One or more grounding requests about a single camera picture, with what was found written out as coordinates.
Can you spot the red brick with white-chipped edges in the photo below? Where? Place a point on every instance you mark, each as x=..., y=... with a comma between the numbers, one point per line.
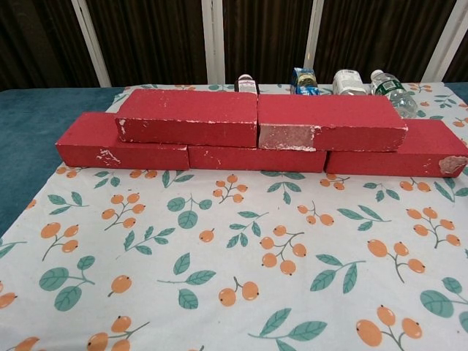
x=183, y=109

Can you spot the red brick with worn patch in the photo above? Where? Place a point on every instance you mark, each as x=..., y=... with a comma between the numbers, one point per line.
x=329, y=113

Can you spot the plain red brick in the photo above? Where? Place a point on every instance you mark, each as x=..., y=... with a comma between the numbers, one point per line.
x=256, y=159

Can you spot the floral tablecloth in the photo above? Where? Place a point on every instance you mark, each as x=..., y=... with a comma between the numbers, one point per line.
x=234, y=256

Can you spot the brown medicine bottle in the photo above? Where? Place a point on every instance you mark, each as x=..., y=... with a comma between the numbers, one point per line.
x=246, y=86

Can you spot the blue cookie box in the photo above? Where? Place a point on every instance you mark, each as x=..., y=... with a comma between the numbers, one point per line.
x=305, y=82

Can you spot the clear bottle with white label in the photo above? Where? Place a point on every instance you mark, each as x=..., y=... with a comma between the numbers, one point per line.
x=349, y=84

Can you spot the red brick with white scratches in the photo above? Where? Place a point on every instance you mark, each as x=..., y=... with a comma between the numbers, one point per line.
x=87, y=146

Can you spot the dark slatted white-framed partition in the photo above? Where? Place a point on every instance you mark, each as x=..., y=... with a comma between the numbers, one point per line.
x=153, y=36

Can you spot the red brick with broken corner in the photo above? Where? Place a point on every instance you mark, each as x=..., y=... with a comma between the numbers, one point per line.
x=402, y=161

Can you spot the water bottle with green label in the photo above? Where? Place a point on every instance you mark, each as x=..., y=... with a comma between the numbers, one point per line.
x=391, y=91

